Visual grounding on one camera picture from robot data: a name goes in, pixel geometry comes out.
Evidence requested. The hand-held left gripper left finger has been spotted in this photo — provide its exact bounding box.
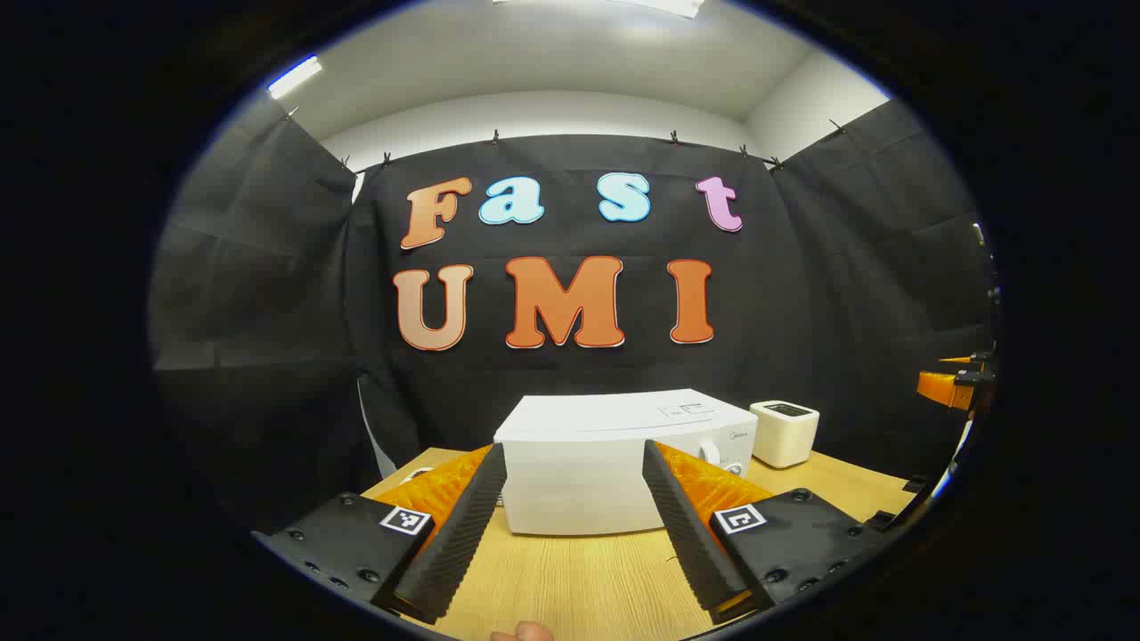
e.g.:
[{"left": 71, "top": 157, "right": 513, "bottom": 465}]
[{"left": 252, "top": 442, "right": 509, "bottom": 626}]

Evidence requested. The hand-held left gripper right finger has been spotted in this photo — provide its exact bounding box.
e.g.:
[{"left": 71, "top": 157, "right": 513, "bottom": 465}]
[{"left": 641, "top": 438, "right": 890, "bottom": 626}]

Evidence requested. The white microwave oven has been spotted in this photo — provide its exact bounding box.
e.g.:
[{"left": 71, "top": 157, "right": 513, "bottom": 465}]
[{"left": 493, "top": 388, "right": 759, "bottom": 537}]

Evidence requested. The cream toaster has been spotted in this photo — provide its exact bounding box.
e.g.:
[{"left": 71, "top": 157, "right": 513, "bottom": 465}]
[{"left": 749, "top": 400, "right": 820, "bottom": 470}]

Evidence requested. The white ceiling light tube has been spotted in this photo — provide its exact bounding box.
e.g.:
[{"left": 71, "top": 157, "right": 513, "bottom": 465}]
[{"left": 267, "top": 55, "right": 323, "bottom": 101}]

